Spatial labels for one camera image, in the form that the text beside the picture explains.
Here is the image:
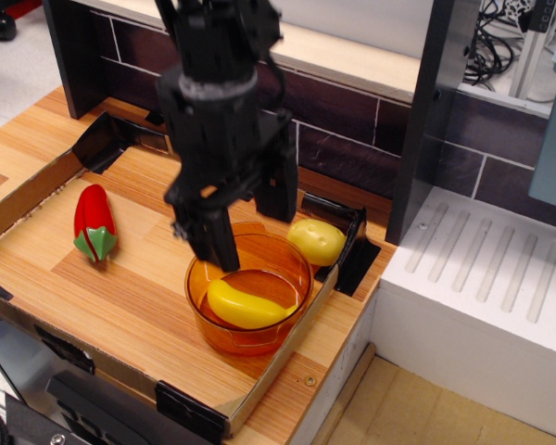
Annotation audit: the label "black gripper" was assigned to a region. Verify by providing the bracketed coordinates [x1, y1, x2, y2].
[157, 67, 298, 273]

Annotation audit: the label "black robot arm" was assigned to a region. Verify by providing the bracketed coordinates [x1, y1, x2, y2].
[157, 1, 298, 272]

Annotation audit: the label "orange transparent plastic pot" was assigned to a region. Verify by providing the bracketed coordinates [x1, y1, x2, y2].
[184, 222, 313, 356]

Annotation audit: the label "cardboard fence with black tape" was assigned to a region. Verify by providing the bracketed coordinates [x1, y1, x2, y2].
[0, 106, 391, 444]

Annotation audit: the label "yellow toy potato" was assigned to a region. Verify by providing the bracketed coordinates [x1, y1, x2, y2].
[287, 219, 347, 266]

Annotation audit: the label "red toy chili pepper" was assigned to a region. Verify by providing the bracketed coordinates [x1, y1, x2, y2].
[73, 184, 118, 262]

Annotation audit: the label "brass screw in table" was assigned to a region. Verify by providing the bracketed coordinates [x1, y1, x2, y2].
[305, 375, 316, 387]

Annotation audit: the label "dark grey vertical panel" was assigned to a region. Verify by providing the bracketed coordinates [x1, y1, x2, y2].
[385, 0, 480, 245]

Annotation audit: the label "white toy sink drainboard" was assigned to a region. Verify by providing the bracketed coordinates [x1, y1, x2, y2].
[372, 189, 556, 436]

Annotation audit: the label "black equipment at bottom left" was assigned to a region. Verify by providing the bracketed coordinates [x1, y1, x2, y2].
[0, 249, 177, 445]

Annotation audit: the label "black chair caster wheel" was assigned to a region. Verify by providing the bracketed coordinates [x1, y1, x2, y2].
[0, 10, 17, 42]

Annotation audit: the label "tangled black cables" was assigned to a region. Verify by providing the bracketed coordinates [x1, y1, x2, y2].
[462, 0, 532, 87]

